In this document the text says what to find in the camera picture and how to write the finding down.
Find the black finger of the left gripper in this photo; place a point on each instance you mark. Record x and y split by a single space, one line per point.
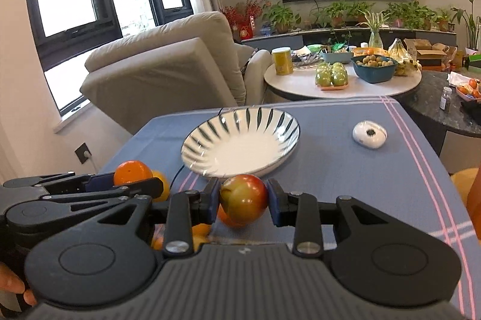
148 187
99 182

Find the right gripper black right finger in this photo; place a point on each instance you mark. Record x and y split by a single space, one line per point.
304 213

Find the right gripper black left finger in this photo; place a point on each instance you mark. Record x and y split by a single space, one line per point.
183 211

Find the small orange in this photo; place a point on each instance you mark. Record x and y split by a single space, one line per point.
131 171

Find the red green apple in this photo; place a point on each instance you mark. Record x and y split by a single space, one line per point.
244 197

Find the teal bowl of fruits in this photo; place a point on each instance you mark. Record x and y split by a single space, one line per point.
374 69

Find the tray of orange fruits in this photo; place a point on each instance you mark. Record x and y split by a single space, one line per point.
469 91

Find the person's left hand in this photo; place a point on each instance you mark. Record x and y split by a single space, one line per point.
11 286

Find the large yellow orange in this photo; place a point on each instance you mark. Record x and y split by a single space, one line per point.
165 186

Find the medium orange fruit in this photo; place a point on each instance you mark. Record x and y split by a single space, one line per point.
200 236

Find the large orange fruit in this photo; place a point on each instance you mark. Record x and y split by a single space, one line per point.
228 221

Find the white bowl with dark stripes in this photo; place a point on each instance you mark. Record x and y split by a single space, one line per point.
254 140

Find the blue striped tablecloth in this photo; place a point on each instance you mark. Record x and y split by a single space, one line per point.
404 178

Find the white oval device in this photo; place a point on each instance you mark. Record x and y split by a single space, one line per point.
369 134

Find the beige armchair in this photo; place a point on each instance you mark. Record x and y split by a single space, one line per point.
189 64

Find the pack of green apples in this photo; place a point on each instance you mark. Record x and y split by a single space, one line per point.
331 76

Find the yellow canister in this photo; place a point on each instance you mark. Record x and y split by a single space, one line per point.
282 60

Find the light blue bowl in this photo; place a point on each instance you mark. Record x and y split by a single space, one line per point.
343 57

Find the dark marble side table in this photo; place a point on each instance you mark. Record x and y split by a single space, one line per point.
436 107

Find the tv console shelf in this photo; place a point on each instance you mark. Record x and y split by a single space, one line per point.
353 36

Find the banana bunch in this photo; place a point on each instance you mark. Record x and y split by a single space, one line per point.
405 63

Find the small spice jar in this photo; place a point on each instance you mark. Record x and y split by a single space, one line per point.
445 99

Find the red flower plant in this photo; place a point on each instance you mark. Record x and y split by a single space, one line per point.
242 17

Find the cardboard box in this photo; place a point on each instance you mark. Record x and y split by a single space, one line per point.
434 57

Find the glass vase with plant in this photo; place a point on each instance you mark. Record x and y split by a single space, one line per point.
374 21

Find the large leafy floor plant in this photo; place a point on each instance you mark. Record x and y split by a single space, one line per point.
472 23

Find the wall power socket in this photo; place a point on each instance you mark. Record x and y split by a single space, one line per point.
83 153

